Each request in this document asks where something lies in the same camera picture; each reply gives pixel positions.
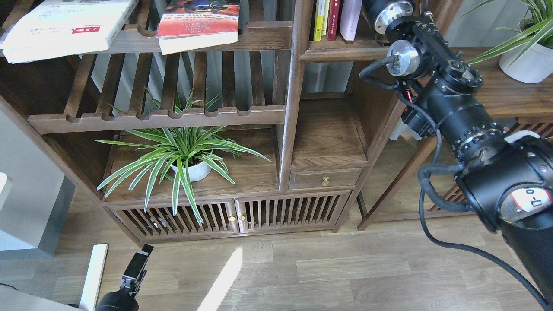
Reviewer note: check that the wooden side table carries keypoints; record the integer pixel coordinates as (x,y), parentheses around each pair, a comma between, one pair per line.
(379,110)

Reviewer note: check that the small drawer brass knob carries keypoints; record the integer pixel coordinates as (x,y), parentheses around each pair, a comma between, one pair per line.
(324,180)

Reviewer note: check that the spider plant white pot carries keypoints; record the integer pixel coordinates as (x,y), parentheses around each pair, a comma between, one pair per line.
(172,153)

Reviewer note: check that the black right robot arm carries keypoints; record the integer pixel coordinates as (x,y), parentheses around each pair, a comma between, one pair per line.
(505,179)

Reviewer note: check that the slatted cabinet door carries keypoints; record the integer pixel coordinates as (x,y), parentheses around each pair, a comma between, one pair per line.
(290,212)
(158,224)

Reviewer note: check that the potted plant white pot right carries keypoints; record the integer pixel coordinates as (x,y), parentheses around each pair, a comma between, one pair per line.
(528,55)

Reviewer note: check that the red orange cover book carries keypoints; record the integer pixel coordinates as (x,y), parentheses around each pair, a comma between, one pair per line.
(193,24)

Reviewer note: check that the yellow upright book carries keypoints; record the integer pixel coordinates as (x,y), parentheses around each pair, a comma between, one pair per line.
(318,20)

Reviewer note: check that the right slatted cabinet door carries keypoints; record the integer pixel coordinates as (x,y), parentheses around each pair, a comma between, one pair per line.
(290,212)

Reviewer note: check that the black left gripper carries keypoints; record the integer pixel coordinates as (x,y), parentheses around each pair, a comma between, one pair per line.
(125,298)

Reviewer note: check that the dark red upright book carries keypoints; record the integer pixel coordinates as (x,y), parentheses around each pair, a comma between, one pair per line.
(333,19)

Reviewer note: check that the dark wooden bookshelf cabinet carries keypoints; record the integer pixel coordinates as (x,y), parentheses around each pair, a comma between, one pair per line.
(276,91)

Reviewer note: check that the pale lilac white book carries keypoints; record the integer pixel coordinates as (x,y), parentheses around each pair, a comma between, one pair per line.
(349,16)

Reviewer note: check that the left slatted cabinet door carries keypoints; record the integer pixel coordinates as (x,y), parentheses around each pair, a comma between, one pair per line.
(158,224)

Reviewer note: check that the large white book red stamp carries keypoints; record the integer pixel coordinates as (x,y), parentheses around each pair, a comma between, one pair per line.
(58,28)

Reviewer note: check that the white table leg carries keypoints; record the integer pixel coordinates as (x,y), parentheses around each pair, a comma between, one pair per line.
(93,277)

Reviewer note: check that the cream thin upright book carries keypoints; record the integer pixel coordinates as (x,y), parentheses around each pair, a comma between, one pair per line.
(325,18)

